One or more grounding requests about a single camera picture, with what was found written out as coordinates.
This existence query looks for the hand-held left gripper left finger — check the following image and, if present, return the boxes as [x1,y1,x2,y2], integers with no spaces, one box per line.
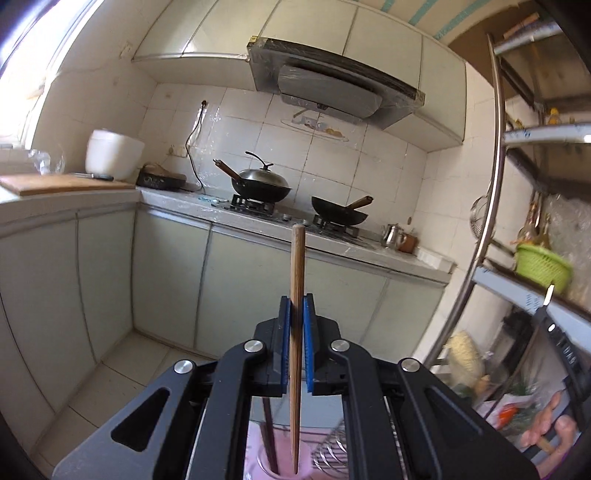
[52,295,293,480]

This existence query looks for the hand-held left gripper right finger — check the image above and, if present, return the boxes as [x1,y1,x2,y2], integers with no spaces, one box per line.
[302,293,541,480]

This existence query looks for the light wooden chopstick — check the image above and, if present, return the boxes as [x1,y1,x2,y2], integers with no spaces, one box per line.
[287,224,306,476]

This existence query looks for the dark brown chopstick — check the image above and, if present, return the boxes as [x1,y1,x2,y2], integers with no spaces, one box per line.
[261,399,280,474]

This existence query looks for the tall pink plastic cup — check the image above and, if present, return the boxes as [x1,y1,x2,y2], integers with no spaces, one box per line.
[247,422,326,480]

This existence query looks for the metal wire utensil rack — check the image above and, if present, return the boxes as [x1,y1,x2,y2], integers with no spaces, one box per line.
[310,418,352,480]

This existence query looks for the hanging brass utensils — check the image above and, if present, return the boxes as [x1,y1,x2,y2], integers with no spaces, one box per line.
[517,194,552,250]

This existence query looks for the person's right hand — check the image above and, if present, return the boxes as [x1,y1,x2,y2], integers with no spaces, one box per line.
[521,390,588,477]

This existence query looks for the green plastic basket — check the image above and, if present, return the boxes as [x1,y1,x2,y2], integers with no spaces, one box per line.
[514,243,573,295]

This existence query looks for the white plastic bag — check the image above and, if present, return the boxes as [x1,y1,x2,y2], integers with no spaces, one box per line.
[475,383,555,444]

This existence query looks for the bag of noodles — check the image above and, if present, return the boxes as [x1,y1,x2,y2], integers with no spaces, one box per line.
[443,330,485,388]

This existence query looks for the metal skimmer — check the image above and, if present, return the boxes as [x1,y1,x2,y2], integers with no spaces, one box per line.
[470,180,495,241]

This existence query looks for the gas stove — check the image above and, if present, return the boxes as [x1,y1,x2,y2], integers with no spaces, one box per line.
[225,194,377,250]

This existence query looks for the open black wok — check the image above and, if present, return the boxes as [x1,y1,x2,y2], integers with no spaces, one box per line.
[311,195,374,227]

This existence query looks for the metal kettle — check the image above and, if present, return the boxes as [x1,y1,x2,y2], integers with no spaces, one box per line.
[381,223,408,249]

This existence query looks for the pale green base cabinets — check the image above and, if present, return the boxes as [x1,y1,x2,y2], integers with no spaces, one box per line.
[0,189,455,439]

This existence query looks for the black wok with lid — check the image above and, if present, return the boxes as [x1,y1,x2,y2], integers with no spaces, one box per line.
[213,158,293,204]

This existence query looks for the metal wok lid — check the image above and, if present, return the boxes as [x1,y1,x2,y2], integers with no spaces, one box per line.
[240,151,291,188]

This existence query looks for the metal storage shelf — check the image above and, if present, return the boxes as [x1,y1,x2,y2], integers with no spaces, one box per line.
[425,34,591,370]

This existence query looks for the range hood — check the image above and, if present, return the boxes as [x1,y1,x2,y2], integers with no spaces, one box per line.
[247,36,426,132]

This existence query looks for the white rice cooker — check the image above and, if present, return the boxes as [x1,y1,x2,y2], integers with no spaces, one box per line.
[84,129,145,182]

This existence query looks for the wooden cutting board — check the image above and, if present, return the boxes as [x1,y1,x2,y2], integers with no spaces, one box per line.
[0,173,134,197]

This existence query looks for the crumpled clear plastic bag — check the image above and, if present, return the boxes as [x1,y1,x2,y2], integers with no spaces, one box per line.
[28,148,65,176]

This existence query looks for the window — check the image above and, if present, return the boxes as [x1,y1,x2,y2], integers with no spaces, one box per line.
[0,0,107,144]

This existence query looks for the wall tile decal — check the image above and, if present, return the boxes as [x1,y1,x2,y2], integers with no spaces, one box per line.
[281,108,350,141]

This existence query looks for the black power cable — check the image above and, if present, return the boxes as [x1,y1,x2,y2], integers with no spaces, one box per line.
[185,99,208,192]

